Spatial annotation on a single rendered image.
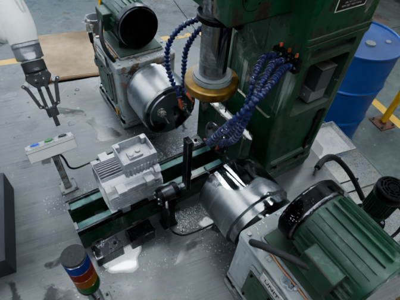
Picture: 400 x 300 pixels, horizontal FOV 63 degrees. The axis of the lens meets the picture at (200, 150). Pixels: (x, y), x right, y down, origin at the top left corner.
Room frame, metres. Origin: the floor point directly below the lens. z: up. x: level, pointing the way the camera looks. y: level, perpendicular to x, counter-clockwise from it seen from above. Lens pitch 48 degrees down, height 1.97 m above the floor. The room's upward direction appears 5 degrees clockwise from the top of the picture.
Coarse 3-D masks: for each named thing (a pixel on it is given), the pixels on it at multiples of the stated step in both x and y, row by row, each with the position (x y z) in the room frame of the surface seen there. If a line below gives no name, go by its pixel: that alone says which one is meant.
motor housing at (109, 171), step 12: (108, 156) 0.74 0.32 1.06; (96, 168) 0.64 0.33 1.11; (108, 168) 0.65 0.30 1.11; (120, 168) 0.66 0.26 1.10; (96, 180) 0.69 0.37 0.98; (108, 180) 0.62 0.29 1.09; (120, 180) 0.63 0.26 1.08; (132, 180) 0.64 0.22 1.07; (144, 180) 0.64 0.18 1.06; (156, 180) 0.66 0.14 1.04; (132, 192) 0.61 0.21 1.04; (144, 192) 0.63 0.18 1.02; (108, 204) 0.61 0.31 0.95; (120, 204) 0.58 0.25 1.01; (132, 204) 0.61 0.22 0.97
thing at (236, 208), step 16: (240, 160) 0.69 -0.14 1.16; (256, 160) 0.72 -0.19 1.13; (224, 176) 0.63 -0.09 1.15; (240, 176) 0.62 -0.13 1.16; (256, 176) 0.63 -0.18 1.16; (208, 192) 0.60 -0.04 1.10; (224, 192) 0.58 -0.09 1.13; (240, 192) 0.57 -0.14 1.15; (256, 192) 0.57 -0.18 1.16; (272, 192) 0.57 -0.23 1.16; (208, 208) 0.57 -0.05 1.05; (224, 208) 0.54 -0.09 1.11; (240, 208) 0.52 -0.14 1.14; (256, 208) 0.52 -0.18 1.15; (272, 208) 0.54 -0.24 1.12; (224, 224) 0.50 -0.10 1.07; (240, 224) 0.49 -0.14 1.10
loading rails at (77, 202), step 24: (168, 168) 0.82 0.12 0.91; (192, 168) 0.89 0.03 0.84; (216, 168) 0.84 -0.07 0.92; (96, 192) 0.68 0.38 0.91; (192, 192) 0.77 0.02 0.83; (72, 216) 0.59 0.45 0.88; (96, 216) 0.57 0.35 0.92; (120, 216) 0.59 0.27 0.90; (144, 216) 0.64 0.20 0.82; (96, 240) 0.53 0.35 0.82
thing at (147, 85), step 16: (160, 64) 1.22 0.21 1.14; (144, 80) 1.08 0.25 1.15; (160, 80) 1.07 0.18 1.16; (176, 80) 1.09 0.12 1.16; (128, 96) 1.09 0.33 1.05; (144, 96) 1.02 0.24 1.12; (160, 96) 1.01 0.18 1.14; (144, 112) 0.97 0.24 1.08; (160, 112) 0.98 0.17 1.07; (176, 112) 1.05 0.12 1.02; (160, 128) 0.99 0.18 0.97; (176, 128) 1.04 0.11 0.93
